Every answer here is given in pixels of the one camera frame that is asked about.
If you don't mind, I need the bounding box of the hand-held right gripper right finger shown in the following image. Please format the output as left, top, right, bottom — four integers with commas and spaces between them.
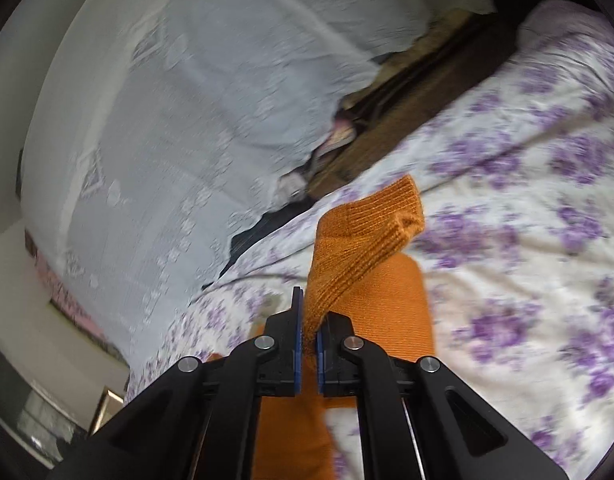
316, 311, 570, 480

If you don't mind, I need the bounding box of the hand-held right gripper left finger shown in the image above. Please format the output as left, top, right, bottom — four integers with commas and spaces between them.
47, 287, 306, 480

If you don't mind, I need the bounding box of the orange knit sweater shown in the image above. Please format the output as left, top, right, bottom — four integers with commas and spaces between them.
206, 175, 436, 480

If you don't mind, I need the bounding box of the dark cloth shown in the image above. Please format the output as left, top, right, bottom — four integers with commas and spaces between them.
202, 207, 318, 291

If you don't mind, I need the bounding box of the purple floral bedsheet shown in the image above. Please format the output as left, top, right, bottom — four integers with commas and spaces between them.
124, 0, 614, 480

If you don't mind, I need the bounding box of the white lace curtain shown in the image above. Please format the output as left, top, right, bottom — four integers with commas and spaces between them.
18, 0, 498, 363

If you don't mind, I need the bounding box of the pink floral cloth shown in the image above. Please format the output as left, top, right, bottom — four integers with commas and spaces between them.
24, 227, 130, 361

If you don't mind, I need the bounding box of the dark glass cabinet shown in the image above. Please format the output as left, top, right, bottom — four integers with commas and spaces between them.
0, 327, 90, 466

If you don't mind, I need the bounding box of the dark wooden bed frame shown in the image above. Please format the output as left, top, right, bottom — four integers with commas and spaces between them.
307, 10, 525, 201

